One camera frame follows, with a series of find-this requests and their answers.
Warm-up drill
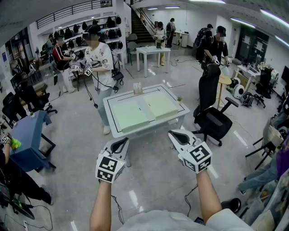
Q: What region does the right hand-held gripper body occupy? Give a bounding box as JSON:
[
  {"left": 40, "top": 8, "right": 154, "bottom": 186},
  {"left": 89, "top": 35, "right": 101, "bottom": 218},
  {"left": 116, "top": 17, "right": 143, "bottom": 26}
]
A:
[{"left": 178, "top": 139, "right": 213, "bottom": 174}]

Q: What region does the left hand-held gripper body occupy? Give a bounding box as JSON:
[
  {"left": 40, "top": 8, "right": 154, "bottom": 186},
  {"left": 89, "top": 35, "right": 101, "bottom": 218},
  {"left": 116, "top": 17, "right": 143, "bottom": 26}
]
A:
[{"left": 95, "top": 148, "right": 126, "bottom": 183}]

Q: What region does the tall pale green box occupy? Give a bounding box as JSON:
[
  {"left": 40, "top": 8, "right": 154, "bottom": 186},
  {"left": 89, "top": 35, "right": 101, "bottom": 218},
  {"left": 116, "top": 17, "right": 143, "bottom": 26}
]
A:
[{"left": 112, "top": 99, "right": 150, "bottom": 134}]

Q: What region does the pale green sheet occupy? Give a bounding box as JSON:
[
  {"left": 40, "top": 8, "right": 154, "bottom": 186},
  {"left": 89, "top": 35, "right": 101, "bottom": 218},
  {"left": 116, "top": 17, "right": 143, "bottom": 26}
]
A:
[{"left": 142, "top": 92, "right": 179, "bottom": 121}]

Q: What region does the person's left forearm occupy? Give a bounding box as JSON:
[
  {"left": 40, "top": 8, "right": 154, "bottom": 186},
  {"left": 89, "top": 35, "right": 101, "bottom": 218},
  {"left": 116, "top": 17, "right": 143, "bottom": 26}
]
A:
[{"left": 89, "top": 180, "right": 113, "bottom": 231}]

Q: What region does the person's right forearm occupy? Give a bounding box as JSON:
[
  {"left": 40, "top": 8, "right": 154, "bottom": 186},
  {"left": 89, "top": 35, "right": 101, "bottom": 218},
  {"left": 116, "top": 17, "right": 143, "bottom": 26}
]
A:
[{"left": 196, "top": 170, "right": 222, "bottom": 224}]

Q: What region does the black office chair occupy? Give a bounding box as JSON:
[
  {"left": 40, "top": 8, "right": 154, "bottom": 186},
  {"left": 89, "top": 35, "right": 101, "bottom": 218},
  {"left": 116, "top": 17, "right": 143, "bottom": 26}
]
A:
[
  {"left": 254, "top": 67, "right": 275, "bottom": 108},
  {"left": 19, "top": 84, "right": 58, "bottom": 115},
  {"left": 2, "top": 92, "right": 28, "bottom": 127},
  {"left": 193, "top": 64, "right": 239, "bottom": 147}
]

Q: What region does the white low table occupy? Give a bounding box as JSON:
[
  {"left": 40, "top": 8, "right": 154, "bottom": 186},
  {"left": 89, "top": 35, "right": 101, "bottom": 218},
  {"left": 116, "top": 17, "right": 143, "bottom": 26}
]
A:
[{"left": 103, "top": 83, "right": 191, "bottom": 167}]

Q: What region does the black round stool base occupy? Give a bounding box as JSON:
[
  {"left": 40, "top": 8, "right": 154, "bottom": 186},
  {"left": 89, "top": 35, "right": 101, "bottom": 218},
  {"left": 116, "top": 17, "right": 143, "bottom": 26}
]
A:
[{"left": 221, "top": 198, "right": 242, "bottom": 214}]

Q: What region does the round wooden side table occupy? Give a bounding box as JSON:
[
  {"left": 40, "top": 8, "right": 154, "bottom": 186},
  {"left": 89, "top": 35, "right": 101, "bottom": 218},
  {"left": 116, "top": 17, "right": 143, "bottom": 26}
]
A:
[{"left": 216, "top": 73, "right": 233, "bottom": 109}]

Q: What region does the black backpack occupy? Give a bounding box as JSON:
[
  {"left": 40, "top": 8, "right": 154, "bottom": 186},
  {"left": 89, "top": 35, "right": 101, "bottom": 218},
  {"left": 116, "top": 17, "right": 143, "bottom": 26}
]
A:
[{"left": 241, "top": 92, "right": 256, "bottom": 108}]

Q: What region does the person's white shirt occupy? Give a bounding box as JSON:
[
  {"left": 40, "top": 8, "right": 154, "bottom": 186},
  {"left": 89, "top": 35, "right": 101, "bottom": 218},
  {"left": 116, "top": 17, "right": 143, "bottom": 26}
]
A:
[{"left": 117, "top": 208, "right": 256, "bottom": 231}]

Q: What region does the blue cloth covered table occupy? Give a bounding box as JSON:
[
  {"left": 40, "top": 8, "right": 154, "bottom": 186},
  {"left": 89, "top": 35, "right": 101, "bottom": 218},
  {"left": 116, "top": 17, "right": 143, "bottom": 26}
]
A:
[{"left": 10, "top": 110, "right": 56, "bottom": 173}]

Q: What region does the checkered cloth table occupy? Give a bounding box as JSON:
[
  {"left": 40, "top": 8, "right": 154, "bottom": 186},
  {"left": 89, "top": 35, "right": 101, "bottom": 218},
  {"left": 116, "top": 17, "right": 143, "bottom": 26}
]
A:
[{"left": 69, "top": 60, "right": 86, "bottom": 91}]

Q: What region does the white desk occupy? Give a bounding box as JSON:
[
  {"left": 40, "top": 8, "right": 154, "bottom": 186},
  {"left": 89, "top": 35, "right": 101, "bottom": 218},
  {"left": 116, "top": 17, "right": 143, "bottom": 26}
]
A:
[{"left": 237, "top": 65, "right": 262, "bottom": 91}]

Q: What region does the white square table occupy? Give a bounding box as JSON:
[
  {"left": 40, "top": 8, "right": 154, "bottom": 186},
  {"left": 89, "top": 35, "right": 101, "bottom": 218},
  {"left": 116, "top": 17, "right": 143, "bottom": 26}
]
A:
[{"left": 136, "top": 46, "right": 172, "bottom": 74}]

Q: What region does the grey chair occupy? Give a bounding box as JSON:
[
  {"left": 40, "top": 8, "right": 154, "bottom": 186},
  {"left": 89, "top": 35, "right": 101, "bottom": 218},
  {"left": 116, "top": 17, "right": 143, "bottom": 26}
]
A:
[{"left": 126, "top": 33, "right": 140, "bottom": 66}]

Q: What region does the staircase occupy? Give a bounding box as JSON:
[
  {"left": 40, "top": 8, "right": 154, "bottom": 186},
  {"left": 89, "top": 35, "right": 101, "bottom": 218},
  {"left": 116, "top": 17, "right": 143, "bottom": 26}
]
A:
[{"left": 131, "top": 6, "right": 158, "bottom": 43}]

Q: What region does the white shelf with black bags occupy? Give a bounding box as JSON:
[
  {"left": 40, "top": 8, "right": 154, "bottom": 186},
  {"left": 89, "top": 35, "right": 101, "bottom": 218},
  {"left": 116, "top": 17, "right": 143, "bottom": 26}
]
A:
[{"left": 54, "top": 14, "right": 126, "bottom": 68}]

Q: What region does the black cable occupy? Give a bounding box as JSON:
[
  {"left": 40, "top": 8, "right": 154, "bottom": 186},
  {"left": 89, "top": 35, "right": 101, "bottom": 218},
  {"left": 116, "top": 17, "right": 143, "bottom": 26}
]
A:
[
  {"left": 111, "top": 195, "right": 125, "bottom": 225},
  {"left": 184, "top": 184, "right": 199, "bottom": 219}
]

